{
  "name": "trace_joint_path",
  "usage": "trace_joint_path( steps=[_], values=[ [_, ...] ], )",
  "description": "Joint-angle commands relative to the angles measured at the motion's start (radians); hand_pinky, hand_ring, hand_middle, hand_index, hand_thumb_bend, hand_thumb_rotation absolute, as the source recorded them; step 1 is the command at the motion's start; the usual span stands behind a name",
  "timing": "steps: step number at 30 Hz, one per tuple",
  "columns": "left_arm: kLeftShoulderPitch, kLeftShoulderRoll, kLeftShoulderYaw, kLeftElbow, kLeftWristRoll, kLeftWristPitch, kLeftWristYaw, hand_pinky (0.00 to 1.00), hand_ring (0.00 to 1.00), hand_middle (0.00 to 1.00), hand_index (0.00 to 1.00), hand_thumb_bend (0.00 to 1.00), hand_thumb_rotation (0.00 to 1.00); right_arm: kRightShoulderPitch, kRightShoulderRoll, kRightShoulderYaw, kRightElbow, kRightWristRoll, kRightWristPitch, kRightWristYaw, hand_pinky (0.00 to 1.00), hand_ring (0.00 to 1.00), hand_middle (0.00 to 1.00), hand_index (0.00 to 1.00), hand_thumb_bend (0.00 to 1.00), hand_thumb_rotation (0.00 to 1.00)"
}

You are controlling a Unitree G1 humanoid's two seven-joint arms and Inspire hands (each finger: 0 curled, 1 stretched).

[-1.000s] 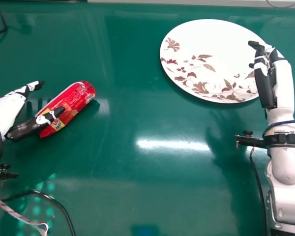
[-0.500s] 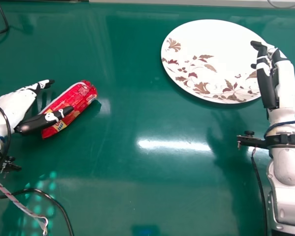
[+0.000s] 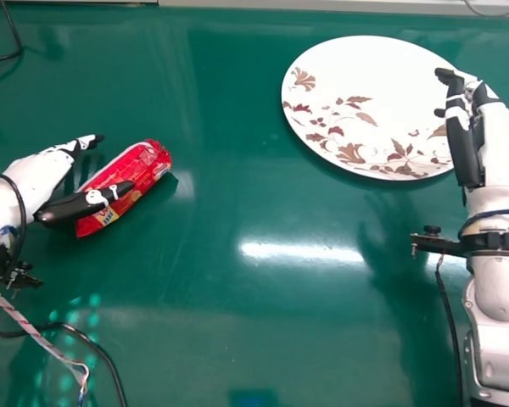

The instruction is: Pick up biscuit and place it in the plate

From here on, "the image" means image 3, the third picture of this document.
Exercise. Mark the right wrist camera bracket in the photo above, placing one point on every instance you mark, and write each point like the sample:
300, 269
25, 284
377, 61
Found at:
441, 245

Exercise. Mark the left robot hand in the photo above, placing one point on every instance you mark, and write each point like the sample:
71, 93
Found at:
29, 178

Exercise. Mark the red biscuit packet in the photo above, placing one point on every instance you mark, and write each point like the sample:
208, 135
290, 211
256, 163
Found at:
129, 169

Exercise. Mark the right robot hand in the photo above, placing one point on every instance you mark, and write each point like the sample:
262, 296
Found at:
498, 148

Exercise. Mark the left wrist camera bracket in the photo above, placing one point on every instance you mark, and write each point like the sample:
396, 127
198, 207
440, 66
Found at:
21, 277

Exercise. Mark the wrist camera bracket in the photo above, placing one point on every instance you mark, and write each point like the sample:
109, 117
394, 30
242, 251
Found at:
441, 245
21, 277

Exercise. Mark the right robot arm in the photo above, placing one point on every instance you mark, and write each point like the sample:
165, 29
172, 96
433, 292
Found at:
498, 297

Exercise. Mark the plate with brown leaf pattern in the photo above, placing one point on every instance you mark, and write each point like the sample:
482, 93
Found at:
373, 76

